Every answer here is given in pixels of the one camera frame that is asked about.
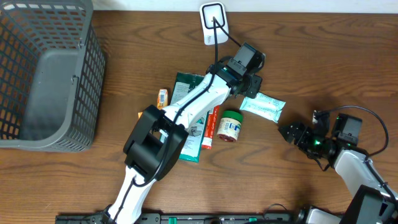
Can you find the green wipes package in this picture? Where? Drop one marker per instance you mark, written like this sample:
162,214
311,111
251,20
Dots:
185,83

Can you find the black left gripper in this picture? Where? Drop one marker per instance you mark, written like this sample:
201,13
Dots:
256,89

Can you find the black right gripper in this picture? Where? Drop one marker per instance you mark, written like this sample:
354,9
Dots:
300,140

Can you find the pale green tissue pack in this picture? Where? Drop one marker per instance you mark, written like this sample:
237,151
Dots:
264,106

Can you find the red white tube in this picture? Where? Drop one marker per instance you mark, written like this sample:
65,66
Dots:
210,128

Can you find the white barcode scanner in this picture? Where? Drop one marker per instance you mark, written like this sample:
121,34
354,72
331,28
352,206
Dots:
214,22

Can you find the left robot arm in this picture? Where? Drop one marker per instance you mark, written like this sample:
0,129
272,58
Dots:
155,144

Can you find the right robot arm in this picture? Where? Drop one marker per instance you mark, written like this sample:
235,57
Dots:
373,200

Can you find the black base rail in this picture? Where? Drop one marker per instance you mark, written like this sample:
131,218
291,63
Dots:
156,218

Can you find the green lid cream jar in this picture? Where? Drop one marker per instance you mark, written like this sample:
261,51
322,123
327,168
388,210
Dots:
230,126

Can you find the grey plastic basket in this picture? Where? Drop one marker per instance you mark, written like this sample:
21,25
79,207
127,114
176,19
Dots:
52,74

